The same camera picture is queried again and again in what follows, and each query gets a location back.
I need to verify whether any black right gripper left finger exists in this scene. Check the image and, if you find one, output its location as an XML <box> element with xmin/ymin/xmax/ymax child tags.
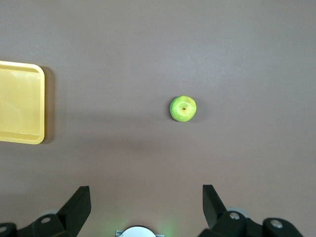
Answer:
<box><xmin>0</xmin><ymin>186</ymin><xmax>92</xmax><ymax>237</ymax></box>

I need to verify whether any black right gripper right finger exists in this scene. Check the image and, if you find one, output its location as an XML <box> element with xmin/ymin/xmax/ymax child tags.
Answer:
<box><xmin>197</xmin><ymin>184</ymin><xmax>307</xmax><ymax>237</ymax></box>

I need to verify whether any yellow plastic tray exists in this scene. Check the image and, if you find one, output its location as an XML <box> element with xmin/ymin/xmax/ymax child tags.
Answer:
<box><xmin>0</xmin><ymin>60</ymin><xmax>45</xmax><ymax>145</ymax></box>

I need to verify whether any green apple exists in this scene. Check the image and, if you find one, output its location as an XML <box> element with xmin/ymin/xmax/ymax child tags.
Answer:
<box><xmin>169</xmin><ymin>95</ymin><xmax>198</xmax><ymax>122</ymax></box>

